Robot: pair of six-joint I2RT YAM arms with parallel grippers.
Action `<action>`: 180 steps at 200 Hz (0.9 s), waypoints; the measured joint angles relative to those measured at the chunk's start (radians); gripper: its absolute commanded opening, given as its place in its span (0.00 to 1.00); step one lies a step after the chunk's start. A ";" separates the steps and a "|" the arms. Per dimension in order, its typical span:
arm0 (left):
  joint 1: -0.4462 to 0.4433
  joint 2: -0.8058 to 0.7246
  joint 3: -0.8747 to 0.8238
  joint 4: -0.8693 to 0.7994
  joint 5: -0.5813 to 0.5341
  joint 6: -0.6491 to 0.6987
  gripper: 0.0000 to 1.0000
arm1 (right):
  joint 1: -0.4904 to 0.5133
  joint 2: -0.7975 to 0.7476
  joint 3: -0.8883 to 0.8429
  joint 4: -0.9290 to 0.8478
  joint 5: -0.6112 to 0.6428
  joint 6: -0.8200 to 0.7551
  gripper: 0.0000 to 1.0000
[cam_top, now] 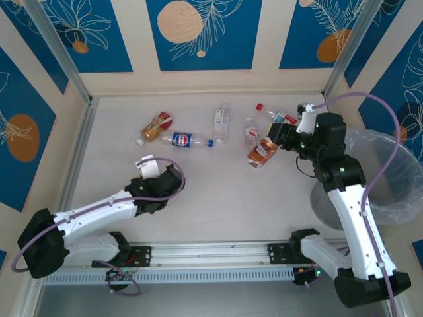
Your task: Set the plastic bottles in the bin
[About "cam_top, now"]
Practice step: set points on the brown chocolate drink bottle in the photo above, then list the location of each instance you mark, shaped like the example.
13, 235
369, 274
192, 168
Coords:
261, 153

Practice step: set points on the clear water bottle red label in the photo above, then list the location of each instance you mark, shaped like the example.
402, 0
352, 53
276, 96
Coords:
250, 130

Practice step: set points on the blue label cola bottle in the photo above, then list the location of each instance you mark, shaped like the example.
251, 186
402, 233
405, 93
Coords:
181, 140

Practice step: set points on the gold and red drink bottle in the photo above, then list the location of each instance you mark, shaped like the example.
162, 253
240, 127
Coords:
158, 123

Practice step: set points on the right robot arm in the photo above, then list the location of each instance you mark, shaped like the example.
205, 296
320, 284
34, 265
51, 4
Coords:
360, 231

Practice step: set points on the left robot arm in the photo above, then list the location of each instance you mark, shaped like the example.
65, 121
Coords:
96, 211

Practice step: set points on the grey round waste bin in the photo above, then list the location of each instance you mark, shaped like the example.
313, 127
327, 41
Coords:
322, 208

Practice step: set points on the red cap clear bottle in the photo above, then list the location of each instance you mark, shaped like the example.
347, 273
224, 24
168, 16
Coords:
276, 114

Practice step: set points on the clear bottle white label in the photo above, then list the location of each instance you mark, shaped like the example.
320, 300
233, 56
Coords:
220, 125

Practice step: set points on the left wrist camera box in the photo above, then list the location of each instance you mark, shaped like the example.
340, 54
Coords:
150, 168

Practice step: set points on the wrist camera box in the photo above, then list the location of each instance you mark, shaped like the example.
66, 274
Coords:
150, 168
305, 122

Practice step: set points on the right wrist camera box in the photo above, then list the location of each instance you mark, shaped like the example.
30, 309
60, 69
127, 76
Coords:
305, 122

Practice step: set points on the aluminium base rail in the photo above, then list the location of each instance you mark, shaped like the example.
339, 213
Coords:
205, 252

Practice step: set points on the aluminium side rail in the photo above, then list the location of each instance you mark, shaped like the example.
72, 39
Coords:
82, 142

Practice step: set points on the aluminium frame post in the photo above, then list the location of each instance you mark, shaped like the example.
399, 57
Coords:
347, 46
62, 56

